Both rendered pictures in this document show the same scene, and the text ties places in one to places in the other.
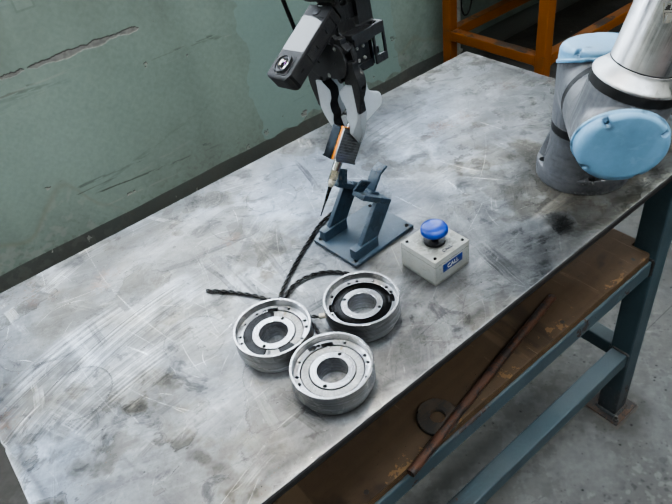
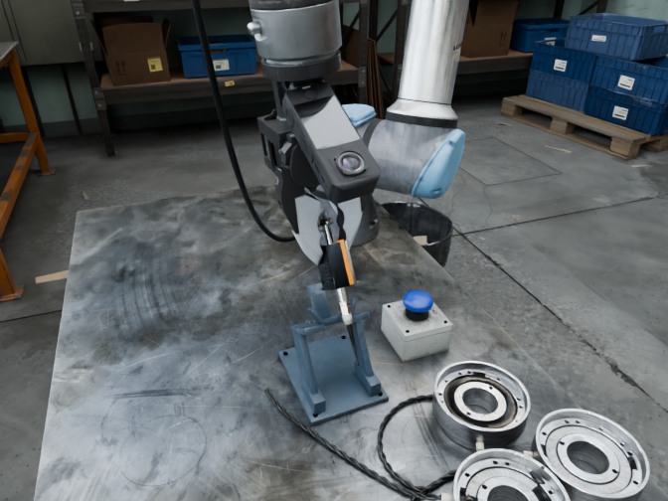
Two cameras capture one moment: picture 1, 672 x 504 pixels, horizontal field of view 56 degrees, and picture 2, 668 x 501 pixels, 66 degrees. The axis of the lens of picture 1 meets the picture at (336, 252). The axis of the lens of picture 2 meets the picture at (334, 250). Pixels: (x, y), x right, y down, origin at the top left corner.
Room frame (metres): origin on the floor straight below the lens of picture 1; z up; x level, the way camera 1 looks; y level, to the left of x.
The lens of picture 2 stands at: (0.67, 0.42, 1.28)
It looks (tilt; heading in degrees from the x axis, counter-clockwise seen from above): 31 degrees down; 283
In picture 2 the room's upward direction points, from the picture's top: straight up
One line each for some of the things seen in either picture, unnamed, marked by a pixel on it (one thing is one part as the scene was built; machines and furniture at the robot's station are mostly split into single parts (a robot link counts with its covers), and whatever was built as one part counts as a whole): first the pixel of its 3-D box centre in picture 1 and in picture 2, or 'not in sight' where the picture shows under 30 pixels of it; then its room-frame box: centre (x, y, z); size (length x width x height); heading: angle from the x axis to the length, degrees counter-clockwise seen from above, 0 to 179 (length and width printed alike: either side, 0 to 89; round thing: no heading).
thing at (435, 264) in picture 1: (437, 249); (414, 323); (0.69, -0.15, 0.82); 0.08 x 0.07 x 0.05; 123
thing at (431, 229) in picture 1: (434, 238); (417, 311); (0.69, -0.14, 0.85); 0.04 x 0.04 x 0.05
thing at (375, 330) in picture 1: (362, 307); (478, 406); (0.61, -0.02, 0.82); 0.10 x 0.10 x 0.04
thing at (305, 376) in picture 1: (333, 374); (585, 462); (0.50, 0.03, 0.82); 0.08 x 0.08 x 0.02
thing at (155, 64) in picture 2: not in sight; (135, 50); (2.82, -2.86, 0.64); 0.49 x 0.40 x 0.37; 38
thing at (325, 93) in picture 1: (341, 101); (298, 222); (0.82, -0.04, 1.02); 0.06 x 0.03 x 0.09; 130
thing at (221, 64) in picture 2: not in sight; (217, 56); (2.38, -3.17, 0.56); 0.52 x 0.38 x 0.22; 30
